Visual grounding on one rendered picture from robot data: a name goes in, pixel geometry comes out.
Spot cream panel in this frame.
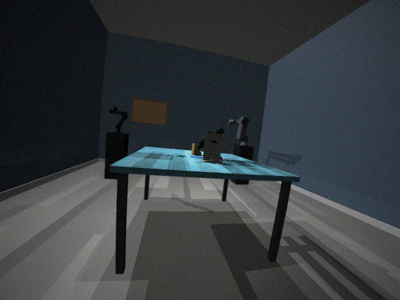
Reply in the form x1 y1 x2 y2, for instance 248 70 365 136
203 132 223 163

